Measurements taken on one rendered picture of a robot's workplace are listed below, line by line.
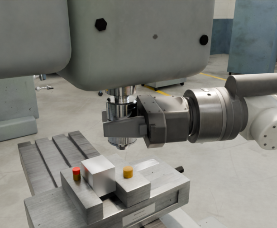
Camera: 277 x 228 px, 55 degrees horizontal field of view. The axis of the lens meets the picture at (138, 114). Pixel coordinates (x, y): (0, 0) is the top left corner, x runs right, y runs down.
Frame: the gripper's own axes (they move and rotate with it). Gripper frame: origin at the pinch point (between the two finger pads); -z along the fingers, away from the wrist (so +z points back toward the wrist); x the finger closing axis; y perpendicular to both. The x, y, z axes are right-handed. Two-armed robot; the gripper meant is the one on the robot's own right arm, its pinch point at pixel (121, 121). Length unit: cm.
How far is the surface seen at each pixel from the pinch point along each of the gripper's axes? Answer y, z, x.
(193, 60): -10.4, 8.1, 7.6
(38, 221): 21.4, -16.3, -4.6
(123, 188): 17.6, 0.4, -6.8
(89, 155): 28, -7, -41
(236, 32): 28, 312, -531
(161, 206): 25.7, 9.2, -9.5
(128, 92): -5.3, 0.8, 2.2
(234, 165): 124, 124, -165
